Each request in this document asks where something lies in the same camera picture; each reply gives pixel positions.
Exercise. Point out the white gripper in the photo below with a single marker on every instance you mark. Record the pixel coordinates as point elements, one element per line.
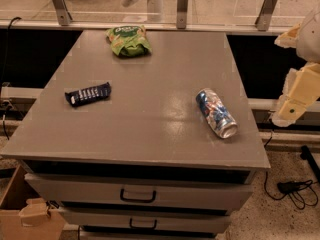
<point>311,39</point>

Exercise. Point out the green rice chip bag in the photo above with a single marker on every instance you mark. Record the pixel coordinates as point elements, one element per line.
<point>129,41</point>

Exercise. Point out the dark blue rxbar wrapper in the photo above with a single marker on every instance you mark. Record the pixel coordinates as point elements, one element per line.
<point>88,95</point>

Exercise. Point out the blue silver soda can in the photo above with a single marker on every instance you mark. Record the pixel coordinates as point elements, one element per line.
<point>216,114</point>

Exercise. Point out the grey drawer cabinet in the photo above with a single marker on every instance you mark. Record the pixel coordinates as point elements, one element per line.
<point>148,135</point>

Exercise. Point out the brown cardboard box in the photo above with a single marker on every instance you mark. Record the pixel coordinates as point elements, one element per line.
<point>24,215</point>

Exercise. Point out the right metal rail bracket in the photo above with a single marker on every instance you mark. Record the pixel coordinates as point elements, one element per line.
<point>263,20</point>

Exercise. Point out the metal rail bracket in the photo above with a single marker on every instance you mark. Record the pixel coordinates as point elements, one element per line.
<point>63,16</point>
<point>181,19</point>
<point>263,20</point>

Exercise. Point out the black power adapter with cable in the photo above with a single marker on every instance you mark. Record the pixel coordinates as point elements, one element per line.
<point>292,189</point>

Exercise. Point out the middle metal rail bracket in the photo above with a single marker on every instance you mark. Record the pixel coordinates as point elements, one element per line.
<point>181,19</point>

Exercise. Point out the top drawer black handle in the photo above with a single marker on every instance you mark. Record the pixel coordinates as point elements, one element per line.
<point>135,197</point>

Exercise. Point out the drawer black handle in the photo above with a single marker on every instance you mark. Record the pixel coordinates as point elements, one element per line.
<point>143,224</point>
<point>135,197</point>

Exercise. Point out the lower drawer black handle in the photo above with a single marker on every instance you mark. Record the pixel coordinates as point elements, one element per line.
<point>143,224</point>

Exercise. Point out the left metal rail bracket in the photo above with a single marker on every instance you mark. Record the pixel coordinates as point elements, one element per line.
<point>63,16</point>

